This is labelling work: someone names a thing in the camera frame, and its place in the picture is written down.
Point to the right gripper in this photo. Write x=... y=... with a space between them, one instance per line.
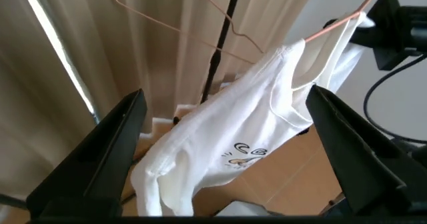
x=403 y=27

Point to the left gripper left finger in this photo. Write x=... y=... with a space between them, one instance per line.
x=106 y=170

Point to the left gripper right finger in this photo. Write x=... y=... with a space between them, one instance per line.
x=360 y=177

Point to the pink clothes hanger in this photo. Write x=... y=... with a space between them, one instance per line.
x=333 y=26
x=150 y=18

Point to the white printed shirt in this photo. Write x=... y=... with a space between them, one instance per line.
x=233 y=117

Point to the black clothes rack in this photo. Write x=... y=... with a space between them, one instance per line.
x=221 y=44

